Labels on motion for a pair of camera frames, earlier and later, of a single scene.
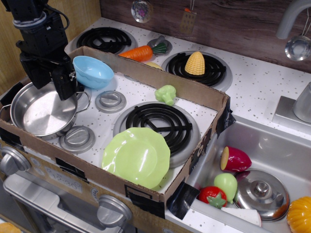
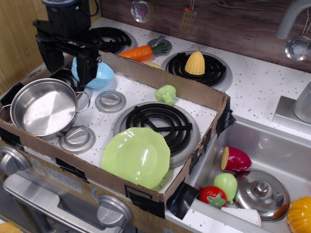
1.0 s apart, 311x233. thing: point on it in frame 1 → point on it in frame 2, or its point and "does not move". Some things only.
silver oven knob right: [112, 212] does not move
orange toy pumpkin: [299, 215] does not move
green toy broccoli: [166, 93] does not move
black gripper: [44, 40] → [69, 26]
